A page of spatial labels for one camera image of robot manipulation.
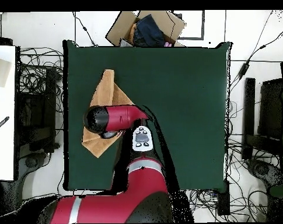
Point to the tan terry towel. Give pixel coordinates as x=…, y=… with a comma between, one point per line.
x=106, y=91

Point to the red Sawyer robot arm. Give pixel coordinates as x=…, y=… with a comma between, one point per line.
x=122, y=116

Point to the small pink item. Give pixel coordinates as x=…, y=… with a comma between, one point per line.
x=168, y=44

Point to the dark green table cloth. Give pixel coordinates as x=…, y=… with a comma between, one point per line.
x=178, y=93

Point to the orange cloth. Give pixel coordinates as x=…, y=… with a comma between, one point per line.
x=132, y=31

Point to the dark blue jeans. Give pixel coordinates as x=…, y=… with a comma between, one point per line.
x=148, y=30

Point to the black stand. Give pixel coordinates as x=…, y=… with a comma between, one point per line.
x=249, y=105
x=50, y=93

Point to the brown cardboard box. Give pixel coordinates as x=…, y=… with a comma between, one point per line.
x=117, y=30

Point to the black power box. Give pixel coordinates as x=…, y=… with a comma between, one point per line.
x=223, y=200

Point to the black stand base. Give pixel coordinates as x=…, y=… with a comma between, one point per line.
x=262, y=169
x=31, y=161

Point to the white desk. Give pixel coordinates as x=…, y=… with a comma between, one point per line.
x=3, y=140

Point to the black striped tool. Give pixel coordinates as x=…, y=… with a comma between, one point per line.
x=1, y=124

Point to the beige box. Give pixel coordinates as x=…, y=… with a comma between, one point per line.
x=0, y=72

